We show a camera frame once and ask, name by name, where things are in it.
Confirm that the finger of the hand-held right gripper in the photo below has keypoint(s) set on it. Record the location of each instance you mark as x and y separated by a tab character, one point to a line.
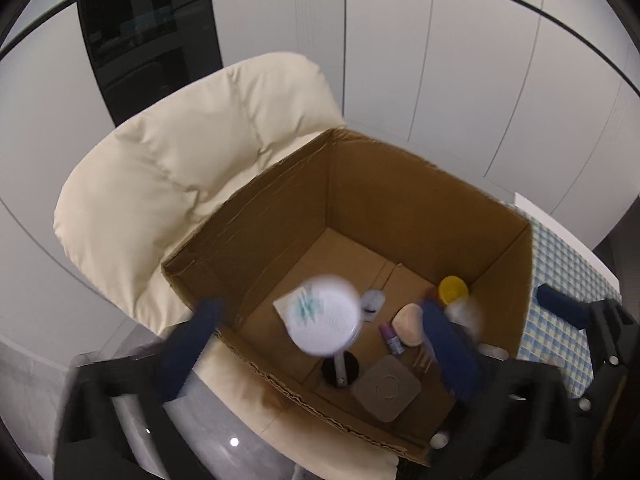
557	305

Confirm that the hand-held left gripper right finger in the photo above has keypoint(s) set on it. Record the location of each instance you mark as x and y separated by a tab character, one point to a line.
450	350

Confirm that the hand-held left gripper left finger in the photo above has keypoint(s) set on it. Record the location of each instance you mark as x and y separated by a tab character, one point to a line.
190	345

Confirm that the peach powder puff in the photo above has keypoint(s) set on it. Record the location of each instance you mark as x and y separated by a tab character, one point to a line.
407	322

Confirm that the orange yellow jar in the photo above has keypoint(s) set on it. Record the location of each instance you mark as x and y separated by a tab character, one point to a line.
452	287

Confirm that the small clear jar black band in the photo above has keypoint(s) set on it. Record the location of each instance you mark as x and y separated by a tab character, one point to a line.
372	300

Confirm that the black round puff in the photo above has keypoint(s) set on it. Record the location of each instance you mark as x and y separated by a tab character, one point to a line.
352	367

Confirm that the small beige carton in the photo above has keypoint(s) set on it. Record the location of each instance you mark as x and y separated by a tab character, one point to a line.
282	305

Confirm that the white round compact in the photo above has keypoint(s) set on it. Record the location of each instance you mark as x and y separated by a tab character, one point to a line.
325	320

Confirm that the large cardboard box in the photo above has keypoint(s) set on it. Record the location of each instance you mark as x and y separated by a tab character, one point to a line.
400	195

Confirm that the blue yellow checkered tablecloth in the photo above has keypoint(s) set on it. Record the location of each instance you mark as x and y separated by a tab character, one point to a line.
555	260

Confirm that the cream padded armchair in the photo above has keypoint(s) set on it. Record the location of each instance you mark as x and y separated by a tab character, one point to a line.
175	135

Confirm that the white wardrobe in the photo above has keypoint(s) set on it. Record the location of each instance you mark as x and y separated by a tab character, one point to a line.
450	60

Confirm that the black glass cabinet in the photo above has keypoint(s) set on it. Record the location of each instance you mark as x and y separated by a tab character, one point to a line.
150	35

